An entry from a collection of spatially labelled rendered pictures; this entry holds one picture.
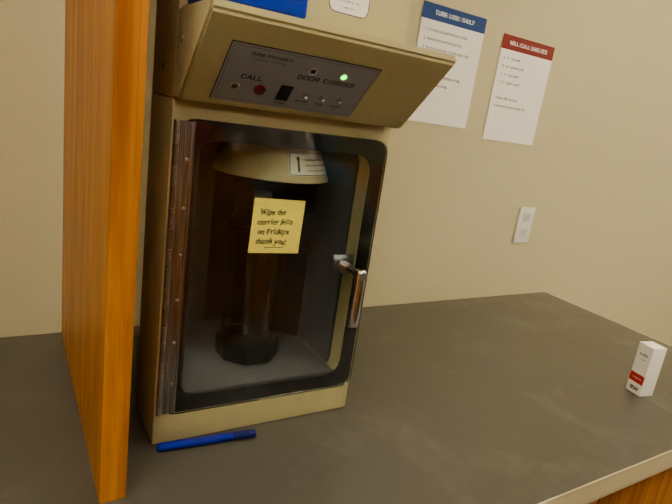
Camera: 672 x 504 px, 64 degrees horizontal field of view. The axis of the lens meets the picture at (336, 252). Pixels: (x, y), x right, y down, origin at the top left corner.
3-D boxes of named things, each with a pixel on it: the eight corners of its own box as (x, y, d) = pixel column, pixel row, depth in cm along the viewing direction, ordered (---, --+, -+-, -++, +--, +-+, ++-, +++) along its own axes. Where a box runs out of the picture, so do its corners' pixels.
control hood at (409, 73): (171, 97, 62) (176, 5, 60) (392, 127, 80) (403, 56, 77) (201, 104, 53) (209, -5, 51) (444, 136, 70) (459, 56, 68)
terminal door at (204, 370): (159, 413, 73) (179, 116, 63) (347, 382, 89) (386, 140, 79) (161, 417, 73) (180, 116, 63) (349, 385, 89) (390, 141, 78)
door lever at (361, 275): (344, 314, 84) (329, 316, 82) (353, 256, 81) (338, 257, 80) (362, 328, 79) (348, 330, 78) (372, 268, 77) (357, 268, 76)
